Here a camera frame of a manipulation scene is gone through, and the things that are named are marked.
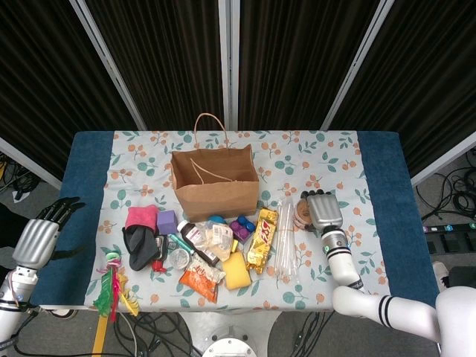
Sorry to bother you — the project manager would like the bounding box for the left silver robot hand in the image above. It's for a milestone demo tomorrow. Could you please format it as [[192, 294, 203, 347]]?
[[12, 196, 87, 271]]

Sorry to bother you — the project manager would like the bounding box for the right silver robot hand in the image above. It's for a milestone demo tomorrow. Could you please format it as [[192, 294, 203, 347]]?
[[300, 189, 343, 232]]

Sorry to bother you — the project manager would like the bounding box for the clear straw bundle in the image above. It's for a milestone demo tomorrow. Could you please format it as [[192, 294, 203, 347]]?
[[274, 199, 298, 278]]

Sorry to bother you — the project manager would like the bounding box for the gold snack package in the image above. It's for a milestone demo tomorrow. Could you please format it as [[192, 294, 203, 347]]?
[[245, 207, 280, 275]]

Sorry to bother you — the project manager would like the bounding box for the clear plastic packet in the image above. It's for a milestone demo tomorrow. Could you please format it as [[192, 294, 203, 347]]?
[[195, 221, 235, 261]]

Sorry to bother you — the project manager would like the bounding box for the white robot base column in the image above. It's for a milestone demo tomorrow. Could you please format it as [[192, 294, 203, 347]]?
[[178, 310, 280, 357]]

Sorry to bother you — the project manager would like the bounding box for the brown paper bag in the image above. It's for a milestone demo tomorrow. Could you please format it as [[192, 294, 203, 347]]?
[[170, 113, 260, 224]]

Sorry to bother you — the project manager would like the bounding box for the orange snack bag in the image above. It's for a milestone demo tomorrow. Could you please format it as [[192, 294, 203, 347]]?
[[178, 254, 227, 302]]

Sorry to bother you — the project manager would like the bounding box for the clear round container of pins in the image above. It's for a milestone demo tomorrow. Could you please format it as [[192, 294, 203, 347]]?
[[167, 248, 193, 271]]

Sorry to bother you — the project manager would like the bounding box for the teal tube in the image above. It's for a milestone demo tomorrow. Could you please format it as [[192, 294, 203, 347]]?
[[167, 233, 195, 254]]

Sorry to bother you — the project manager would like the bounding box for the floral tablecloth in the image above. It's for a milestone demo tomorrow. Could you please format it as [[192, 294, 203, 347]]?
[[84, 129, 394, 312]]

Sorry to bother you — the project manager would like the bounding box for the blue table cover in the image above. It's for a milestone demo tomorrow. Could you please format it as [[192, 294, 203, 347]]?
[[29, 130, 440, 309]]

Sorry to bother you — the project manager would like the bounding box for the purple and blue toy brick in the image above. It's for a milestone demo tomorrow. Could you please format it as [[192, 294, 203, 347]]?
[[229, 214, 257, 245]]

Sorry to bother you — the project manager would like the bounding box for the colourful feather toy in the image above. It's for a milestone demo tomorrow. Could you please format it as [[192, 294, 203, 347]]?
[[92, 249, 141, 323]]

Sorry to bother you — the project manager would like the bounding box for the dark grey cloth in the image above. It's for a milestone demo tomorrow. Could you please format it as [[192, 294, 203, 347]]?
[[121, 225, 159, 271]]

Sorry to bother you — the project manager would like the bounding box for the yellow sponge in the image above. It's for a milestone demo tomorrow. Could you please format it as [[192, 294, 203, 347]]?
[[222, 251, 253, 290]]

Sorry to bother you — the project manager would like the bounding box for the pink cloth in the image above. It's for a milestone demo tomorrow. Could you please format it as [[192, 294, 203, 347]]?
[[124, 204, 160, 231]]

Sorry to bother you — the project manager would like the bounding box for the black bottle with red cap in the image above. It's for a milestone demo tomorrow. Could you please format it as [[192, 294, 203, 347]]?
[[151, 234, 170, 272]]

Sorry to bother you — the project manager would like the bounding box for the black power strip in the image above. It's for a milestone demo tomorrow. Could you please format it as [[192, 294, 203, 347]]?
[[422, 222, 476, 234]]

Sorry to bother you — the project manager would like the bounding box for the white shoe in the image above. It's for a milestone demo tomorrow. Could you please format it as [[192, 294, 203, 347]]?
[[432, 260, 451, 292]]

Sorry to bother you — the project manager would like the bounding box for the purple foam cube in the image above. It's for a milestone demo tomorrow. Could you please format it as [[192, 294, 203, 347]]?
[[156, 210, 179, 235]]

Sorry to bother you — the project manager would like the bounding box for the dark brown drink bottle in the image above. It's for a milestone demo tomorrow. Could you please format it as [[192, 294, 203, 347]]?
[[176, 219, 220, 267]]

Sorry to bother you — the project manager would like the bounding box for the dark ribbed divider panel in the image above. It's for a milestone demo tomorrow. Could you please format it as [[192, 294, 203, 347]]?
[[0, 0, 146, 190], [230, 0, 395, 131], [80, 0, 230, 131], [327, 0, 476, 185]]

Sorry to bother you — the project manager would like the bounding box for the black floor cable bundle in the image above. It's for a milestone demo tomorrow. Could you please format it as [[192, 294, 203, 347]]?
[[0, 154, 38, 204], [415, 147, 476, 221], [113, 311, 202, 357], [288, 311, 327, 357]]

